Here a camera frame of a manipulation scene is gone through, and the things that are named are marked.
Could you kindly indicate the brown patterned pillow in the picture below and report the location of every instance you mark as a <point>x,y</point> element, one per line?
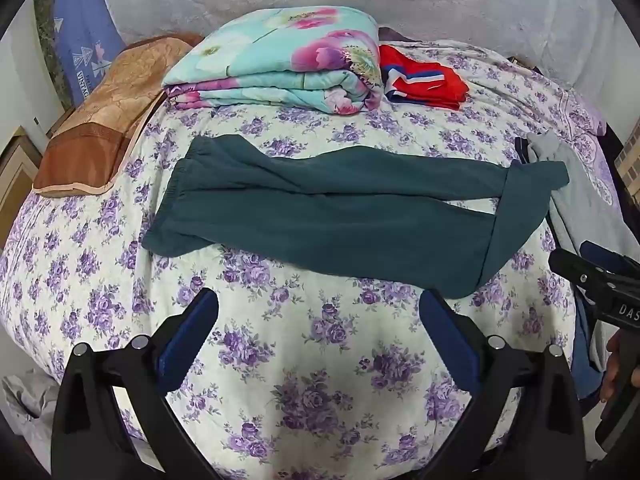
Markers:
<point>110,115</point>

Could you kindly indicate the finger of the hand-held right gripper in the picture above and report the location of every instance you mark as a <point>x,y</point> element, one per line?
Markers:
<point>575,270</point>
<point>605,257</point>

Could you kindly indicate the green wall poster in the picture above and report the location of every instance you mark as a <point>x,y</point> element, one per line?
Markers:
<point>50,45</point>

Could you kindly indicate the grey garment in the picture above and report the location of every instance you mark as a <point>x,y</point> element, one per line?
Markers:
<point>585,200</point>

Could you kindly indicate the person's right hand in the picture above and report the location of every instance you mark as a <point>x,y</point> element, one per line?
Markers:
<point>613,365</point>

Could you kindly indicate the blue printed pillow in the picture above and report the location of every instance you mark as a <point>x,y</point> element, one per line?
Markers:
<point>85,30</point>

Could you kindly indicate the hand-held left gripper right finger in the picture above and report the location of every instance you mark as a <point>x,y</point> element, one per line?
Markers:
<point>445,340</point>

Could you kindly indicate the purple floral bed sheet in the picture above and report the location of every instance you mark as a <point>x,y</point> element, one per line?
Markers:
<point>300,360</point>

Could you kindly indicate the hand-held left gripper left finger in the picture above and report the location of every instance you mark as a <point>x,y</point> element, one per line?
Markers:
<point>187,340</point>

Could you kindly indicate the dark furniture piece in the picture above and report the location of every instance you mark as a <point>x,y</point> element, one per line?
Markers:
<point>631,160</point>

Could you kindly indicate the red striped garment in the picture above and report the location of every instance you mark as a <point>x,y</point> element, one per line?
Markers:
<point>430,82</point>

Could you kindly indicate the wooden nightstand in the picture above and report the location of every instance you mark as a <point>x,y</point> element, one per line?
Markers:
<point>17,180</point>

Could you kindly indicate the folded turquoise floral quilt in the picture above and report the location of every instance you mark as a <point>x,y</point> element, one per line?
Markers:
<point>280,55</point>

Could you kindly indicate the blue cloth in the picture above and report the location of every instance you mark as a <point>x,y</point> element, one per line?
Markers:
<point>585,355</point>

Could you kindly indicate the dark green pants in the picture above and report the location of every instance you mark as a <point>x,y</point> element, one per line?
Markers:
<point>325,210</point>

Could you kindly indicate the crumpled grey cloth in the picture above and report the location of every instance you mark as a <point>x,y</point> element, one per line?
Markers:
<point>27,400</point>

